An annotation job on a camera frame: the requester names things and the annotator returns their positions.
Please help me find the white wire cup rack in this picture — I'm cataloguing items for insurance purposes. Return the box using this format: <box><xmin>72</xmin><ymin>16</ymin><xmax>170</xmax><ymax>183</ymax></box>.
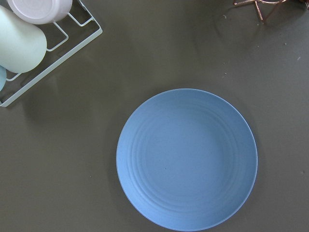
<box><xmin>0</xmin><ymin>0</ymin><xmax>103</xmax><ymax>107</ymax></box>

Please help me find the pale pink cup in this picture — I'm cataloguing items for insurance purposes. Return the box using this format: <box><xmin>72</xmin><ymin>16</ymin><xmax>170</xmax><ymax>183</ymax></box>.
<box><xmin>7</xmin><ymin>0</ymin><xmax>72</xmax><ymax>25</ymax></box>

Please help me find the light blue cup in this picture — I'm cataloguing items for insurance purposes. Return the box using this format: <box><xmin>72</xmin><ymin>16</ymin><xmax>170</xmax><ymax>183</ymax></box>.
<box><xmin>0</xmin><ymin>66</ymin><xmax>7</xmax><ymax>90</ymax></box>

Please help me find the blue round plate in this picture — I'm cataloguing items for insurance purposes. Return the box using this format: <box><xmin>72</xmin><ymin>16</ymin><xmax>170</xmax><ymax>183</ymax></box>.
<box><xmin>116</xmin><ymin>88</ymin><xmax>258</xmax><ymax>232</ymax></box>

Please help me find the copper wire bottle rack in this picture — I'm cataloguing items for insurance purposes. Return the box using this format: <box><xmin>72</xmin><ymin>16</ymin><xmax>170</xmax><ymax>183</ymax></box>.
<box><xmin>232</xmin><ymin>0</ymin><xmax>309</xmax><ymax>24</ymax></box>

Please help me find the pale green cup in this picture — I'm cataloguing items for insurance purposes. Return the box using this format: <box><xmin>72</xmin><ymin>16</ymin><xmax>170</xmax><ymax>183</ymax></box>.
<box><xmin>0</xmin><ymin>6</ymin><xmax>47</xmax><ymax>73</ymax></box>

